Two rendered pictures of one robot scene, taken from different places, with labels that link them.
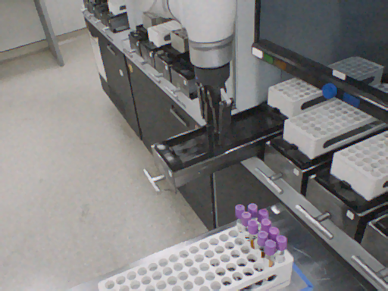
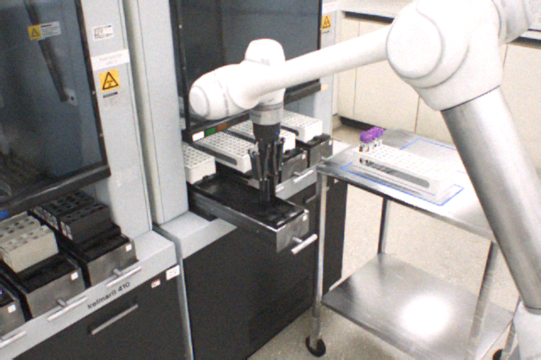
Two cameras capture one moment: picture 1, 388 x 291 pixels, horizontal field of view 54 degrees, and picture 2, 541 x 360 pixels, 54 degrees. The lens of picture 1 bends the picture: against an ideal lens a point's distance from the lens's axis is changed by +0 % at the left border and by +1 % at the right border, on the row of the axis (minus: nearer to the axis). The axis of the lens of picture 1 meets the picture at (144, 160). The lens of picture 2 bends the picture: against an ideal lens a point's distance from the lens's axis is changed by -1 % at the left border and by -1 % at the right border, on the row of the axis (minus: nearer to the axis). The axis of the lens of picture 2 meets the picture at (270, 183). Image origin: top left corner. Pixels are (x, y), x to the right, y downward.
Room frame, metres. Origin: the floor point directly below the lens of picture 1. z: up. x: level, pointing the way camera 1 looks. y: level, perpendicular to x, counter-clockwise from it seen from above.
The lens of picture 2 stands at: (1.45, 0.94, 1.57)
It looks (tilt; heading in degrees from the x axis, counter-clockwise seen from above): 28 degrees down; 237
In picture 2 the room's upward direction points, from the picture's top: 1 degrees counter-clockwise
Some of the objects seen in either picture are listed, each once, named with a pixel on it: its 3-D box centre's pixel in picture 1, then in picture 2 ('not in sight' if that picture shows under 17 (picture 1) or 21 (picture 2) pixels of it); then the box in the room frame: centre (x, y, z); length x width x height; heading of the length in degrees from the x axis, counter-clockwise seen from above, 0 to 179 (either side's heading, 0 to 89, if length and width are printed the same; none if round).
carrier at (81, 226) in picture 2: not in sight; (89, 224); (1.21, -0.26, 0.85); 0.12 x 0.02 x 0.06; 15
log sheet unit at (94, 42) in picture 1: (95, 55); not in sight; (2.49, 0.18, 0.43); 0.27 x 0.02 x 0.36; 15
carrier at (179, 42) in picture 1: (179, 42); (32, 250); (1.36, -0.22, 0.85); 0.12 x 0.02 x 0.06; 16
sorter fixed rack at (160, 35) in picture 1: (185, 29); not in sight; (1.53, -0.28, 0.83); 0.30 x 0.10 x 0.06; 105
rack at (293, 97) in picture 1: (323, 87); (172, 159); (0.87, -0.53, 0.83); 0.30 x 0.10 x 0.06; 105
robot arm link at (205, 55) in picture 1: (211, 48); (265, 111); (0.73, -0.18, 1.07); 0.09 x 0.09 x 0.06
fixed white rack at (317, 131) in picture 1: (348, 120); (221, 149); (0.70, -0.50, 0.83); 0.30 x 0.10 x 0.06; 105
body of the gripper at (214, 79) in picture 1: (212, 80); (266, 136); (0.73, -0.18, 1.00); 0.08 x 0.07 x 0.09; 15
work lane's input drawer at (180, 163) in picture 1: (267, 125); (212, 191); (0.82, -0.35, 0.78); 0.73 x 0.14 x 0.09; 105
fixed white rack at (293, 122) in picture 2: not in sight; (281, 122); (0.41, -0.58, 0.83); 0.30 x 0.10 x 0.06; 105
